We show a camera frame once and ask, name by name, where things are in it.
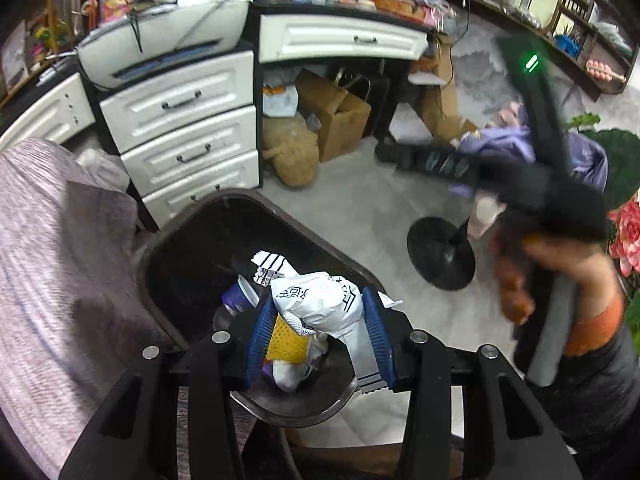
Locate person's right hand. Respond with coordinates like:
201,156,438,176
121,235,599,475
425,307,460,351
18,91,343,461
489,232,623,326

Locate pink striped blanket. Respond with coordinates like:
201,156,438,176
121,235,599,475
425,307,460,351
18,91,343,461
0,138,253,480

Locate wide white drawer with knobs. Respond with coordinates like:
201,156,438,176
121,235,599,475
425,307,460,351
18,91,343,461
0,71,97,154

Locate white paper sheet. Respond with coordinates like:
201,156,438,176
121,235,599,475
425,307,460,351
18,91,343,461
389,105,437,144

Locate white drawer with black handle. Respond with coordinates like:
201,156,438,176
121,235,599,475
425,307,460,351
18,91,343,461
99,51,256,137
121,105,258,179
141,149,262,222

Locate yellow mesh sleeve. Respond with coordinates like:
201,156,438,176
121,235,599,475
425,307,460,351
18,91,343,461
265,317,308,363

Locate cluttered wooden shelf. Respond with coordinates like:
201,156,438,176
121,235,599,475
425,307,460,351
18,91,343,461
0,0,106,108

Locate wide white drawer black handle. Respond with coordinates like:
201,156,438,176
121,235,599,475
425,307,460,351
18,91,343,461
258,13,431,64

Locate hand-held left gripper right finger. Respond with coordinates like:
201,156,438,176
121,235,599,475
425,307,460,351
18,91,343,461
361,286,584,480

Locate purple cloth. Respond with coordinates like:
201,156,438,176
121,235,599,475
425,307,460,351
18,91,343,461
449,101,609,197

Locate pink artificial flower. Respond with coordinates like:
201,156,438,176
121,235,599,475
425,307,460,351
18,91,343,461
606,199,640,277

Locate flattened cardboard box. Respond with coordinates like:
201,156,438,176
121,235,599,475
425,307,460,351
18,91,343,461
419,37,482,147

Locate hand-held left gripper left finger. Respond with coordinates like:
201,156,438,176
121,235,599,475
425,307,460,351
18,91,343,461
59,301,281,480

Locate burlap sack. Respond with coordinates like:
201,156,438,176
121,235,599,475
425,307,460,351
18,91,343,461
261,111,321,189

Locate black round stand base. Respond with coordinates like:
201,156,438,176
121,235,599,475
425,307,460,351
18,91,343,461
406,215,477,291

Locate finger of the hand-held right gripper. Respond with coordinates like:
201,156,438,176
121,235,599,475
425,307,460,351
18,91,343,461
374,141,426,173

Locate green plant leaves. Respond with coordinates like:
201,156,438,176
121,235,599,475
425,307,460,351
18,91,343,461
564,111,640,202

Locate open cardboard box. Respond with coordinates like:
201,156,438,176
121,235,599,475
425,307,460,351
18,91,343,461
294,68,372,163

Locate small white plastic bag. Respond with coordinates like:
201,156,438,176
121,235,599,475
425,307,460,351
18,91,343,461
262,84,300,119

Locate dark brown trash bin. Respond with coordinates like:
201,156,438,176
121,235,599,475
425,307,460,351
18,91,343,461
134,188,403,429

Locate white printer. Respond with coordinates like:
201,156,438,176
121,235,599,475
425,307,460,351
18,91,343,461
76,0,252,93

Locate person's right forearm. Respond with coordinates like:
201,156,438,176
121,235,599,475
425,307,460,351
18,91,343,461
550,297,640,458

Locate pink polka dot cloth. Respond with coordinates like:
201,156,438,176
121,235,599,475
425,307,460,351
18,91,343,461
466,196,507,239

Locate white striped wrapper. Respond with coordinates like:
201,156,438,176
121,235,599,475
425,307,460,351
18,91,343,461
250,250,287,287

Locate dark wooden shelf unit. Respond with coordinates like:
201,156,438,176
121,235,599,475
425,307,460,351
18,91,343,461
450,0,633,97

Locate crumpled white bag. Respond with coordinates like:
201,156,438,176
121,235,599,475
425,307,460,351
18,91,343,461
76,146,132,192

